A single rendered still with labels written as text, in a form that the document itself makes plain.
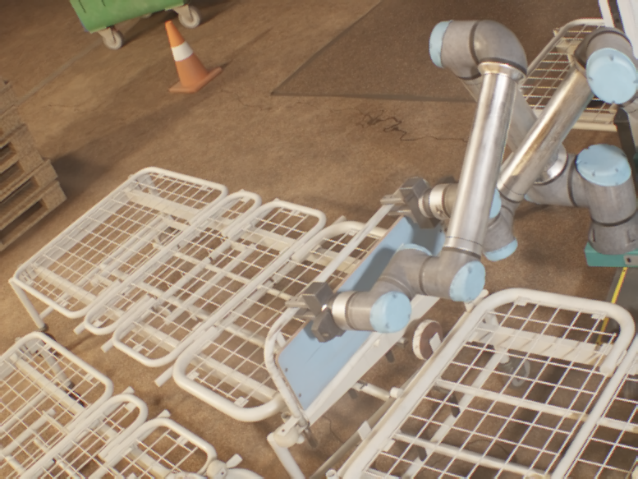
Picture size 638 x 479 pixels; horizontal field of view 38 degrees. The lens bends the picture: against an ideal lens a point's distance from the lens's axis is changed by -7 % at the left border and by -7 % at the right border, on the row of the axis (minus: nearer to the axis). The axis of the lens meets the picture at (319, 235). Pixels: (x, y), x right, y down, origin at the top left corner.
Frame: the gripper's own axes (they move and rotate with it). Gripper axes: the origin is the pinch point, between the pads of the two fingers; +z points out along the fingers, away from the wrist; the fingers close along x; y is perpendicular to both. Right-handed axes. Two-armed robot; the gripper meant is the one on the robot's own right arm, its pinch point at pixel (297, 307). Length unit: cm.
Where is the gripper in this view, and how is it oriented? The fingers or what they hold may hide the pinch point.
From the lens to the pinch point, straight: 236.4
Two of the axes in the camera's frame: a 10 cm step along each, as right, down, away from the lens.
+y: 5.9, -6.1, 5.3
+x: -4.7, -7.9, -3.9
